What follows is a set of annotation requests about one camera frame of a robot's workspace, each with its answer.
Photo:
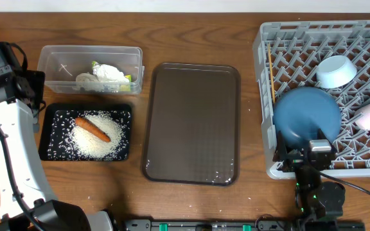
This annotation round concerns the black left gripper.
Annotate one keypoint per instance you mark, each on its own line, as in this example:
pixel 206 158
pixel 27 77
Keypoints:
pixel 35 79

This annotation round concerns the clear plastic bin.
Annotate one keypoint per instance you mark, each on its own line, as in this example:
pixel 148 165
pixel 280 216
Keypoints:
pixel 62 64

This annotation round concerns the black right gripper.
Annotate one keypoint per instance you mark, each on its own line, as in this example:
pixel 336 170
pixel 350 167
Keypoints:
pixel 293 161

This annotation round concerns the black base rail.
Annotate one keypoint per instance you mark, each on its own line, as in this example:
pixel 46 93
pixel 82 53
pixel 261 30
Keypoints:
pixel 260 225

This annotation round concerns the white tissue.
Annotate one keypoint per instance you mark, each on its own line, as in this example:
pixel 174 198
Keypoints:
pixel 108 73

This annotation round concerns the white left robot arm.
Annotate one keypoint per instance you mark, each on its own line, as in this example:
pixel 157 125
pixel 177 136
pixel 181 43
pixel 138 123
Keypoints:
pixel 27 201

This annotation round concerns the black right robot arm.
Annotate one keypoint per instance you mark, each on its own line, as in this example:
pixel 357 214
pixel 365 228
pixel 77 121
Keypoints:
pixel 320 202

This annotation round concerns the black waste tray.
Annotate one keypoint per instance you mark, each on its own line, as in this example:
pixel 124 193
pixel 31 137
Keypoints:
pixel 43 134

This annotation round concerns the orange carrot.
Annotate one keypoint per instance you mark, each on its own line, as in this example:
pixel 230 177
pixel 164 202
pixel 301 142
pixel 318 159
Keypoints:
pixel 91 128

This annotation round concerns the yellow snack wrapper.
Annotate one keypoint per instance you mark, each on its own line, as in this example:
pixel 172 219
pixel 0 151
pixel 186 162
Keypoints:
pixel 115 86

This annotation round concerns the dark brown serving tray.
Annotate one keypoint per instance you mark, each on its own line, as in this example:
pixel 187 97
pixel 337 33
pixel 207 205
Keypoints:
pixel 193 125

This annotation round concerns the wooden chopstick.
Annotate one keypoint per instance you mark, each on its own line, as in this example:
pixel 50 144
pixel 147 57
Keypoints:
pixel 271 73

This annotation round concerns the dark blue plate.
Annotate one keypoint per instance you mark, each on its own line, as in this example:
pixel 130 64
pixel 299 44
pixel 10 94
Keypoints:
pixel 300 113

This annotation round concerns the grey dishwasher rack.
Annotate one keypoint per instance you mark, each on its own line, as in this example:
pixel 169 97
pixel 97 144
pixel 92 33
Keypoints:
pixel 297 48

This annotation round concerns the light blue bowl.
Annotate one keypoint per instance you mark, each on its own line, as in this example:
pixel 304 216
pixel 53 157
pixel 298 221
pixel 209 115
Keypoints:
pixel 335 71

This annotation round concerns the pile of white rice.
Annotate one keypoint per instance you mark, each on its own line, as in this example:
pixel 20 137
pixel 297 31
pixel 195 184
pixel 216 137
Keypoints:
pixel 92 144

